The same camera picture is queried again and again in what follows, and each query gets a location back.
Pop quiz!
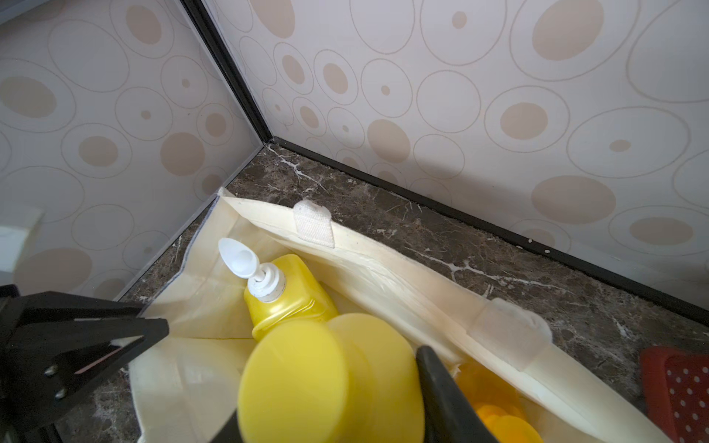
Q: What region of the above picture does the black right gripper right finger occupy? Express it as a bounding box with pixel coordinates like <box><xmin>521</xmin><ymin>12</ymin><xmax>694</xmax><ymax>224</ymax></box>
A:
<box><xmin>415</xmin><ymin>346</ymin><xmax>498</xmax><ymax>443</ymax></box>

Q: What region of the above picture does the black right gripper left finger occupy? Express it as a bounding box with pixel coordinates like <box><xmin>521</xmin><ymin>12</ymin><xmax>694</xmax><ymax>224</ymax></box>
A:
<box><xmin>212</xmin><ymin>413</ymin><xmax>244</xmax><ymax>443</ymax></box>

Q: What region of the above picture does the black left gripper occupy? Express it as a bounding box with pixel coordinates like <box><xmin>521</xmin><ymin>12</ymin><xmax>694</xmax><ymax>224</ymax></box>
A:
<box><xmin>1</xmin><ymin>284</ymin><xmax>169</xmax><ymax>442</ymax></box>

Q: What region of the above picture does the orange pump dish soap bottle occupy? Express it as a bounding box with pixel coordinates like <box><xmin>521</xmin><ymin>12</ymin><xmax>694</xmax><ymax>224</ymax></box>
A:
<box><xmin>454</xmin><ymin>361</ymin><xmax>544</xmax><ymax>443</ymax></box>

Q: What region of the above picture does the cream starry night tote bag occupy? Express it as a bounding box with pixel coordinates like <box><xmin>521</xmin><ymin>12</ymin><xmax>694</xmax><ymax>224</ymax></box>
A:
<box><xmin>129</xmin><ymin>190</ymin><xmax>666</xmax><ymax>442</ymax></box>

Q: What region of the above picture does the orange bottle yellow cap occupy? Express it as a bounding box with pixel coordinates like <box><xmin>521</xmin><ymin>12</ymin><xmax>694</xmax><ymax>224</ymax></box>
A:
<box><xmin>236</xmin><ymin>313</ymin><xmax>425</xmax><ymax>442</ymax></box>

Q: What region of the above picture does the yellow pump dish soap bottle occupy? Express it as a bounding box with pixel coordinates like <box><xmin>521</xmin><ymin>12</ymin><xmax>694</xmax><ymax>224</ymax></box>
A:
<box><xmin>218</xmin><ymin>238</ymin><xmax>339</xmax><ymax>341</ymax></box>

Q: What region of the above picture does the red and silver toaster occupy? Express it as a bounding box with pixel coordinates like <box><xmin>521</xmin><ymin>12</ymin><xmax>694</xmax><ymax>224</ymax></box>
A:
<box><xmin>640</xmin><ymin>346</ymin><xmax>708</xmax><ymax>443</ymax></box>

